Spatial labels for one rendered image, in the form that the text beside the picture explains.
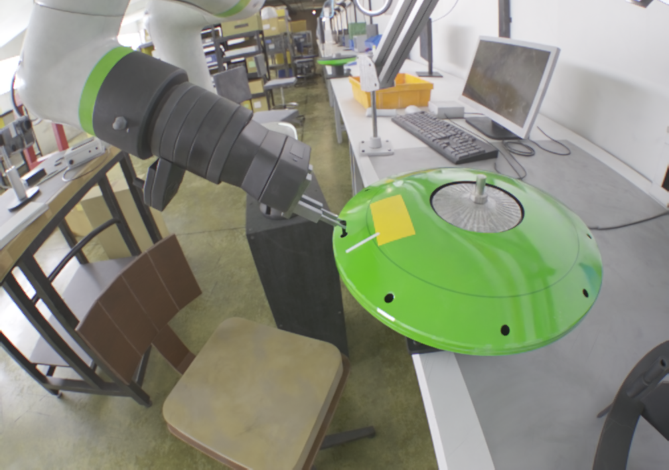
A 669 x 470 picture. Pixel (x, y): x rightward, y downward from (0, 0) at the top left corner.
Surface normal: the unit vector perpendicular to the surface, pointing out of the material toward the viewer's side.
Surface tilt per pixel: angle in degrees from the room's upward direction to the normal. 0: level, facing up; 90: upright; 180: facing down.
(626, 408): 4
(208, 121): 57
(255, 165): 79
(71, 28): 108
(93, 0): 119
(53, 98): 101
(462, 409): 0
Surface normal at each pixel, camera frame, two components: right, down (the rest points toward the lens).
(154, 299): 0.90, 0.17
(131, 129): -0.01, 0.60
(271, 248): 0.22, 0.52
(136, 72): 0.42, -0.30
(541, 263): -0.02, -0.68
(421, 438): -0.10, -0.83
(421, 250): -0.28, -0.71
